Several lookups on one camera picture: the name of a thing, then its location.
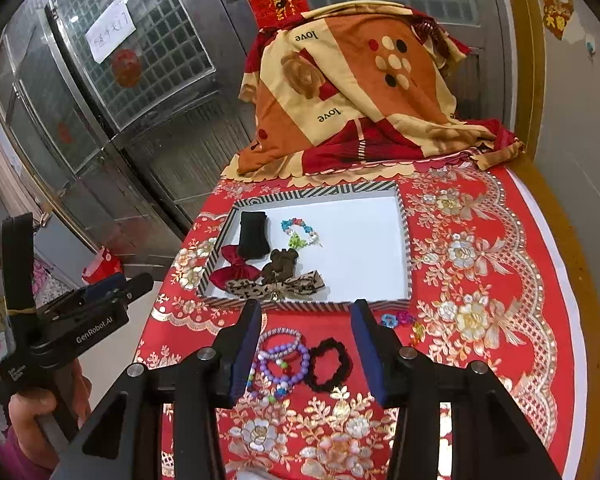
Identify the dark red velvet bow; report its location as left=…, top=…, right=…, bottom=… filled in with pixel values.
left=210, top=245, right=261, bottom=290

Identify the colourful flower bead bracelet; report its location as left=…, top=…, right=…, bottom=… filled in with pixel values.
left=279, top=216, right=323, bottom=252

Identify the purple sleeve forearm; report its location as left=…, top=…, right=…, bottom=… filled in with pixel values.
left=0, top=427, right=53, bottom=480

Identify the striped white jewelry tray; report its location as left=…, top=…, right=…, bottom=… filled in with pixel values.
left=189, top=181, right=413, bottom=312

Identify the person's left hand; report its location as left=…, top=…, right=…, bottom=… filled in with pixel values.
left=8, top=360, right=92, bottom=470

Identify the white fluffy hair band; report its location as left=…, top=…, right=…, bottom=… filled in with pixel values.
left=234, top=467, right=280, bottom=480

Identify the red plastic bag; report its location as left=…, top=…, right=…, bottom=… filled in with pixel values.
left=82, top=247, right=123, bottom=285

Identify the red gold floral tablecloth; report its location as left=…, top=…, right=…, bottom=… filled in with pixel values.
left=134, top=162, right=588, bottom=479

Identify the metal glass door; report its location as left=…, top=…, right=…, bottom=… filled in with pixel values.
left=0, top=0, right=519, bottom=271

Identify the orange red love blanket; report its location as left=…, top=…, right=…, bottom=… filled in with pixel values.
left=223, top=0, right=524, bottom=182

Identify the white paper door notice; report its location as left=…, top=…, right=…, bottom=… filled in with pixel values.
left=85, top=0, right=136, bottom=64

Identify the multicolour bead bracelet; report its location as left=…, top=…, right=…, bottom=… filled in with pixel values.
left=244, top=357, right=294, bottom=404

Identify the black scrunchie hair tie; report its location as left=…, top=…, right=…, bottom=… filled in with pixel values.
left=304, top=336, right=354, bottom=395

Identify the colourful flower charm bracelet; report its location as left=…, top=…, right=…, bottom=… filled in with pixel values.
left=378, top=309, right=427, bottom=347

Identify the purple bead bracelet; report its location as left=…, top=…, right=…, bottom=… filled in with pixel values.
left=255, top=341, right=312, bottom=392

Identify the red wall decoration sticker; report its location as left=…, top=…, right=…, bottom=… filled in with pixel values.
left=542, top=0, right=574, bottom=40

